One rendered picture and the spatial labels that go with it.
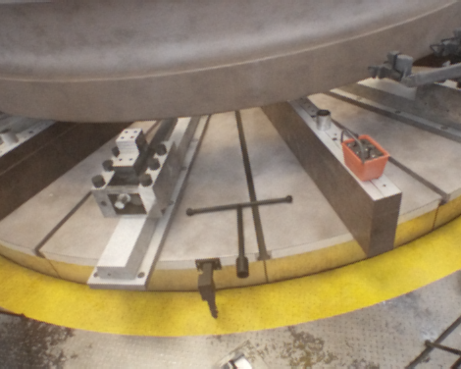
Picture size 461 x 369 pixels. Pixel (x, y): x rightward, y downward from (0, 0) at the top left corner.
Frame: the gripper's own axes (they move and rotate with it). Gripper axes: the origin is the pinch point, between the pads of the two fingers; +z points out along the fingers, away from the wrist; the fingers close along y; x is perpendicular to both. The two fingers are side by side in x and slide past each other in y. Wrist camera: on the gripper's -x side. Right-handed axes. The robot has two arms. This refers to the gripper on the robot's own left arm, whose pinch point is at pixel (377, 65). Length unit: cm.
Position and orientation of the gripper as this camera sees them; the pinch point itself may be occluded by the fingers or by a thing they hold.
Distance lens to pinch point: 220.8
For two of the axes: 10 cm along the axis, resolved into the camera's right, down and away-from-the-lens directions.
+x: 1.4, 7.8, 6.1
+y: -9.2, 3.3, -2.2
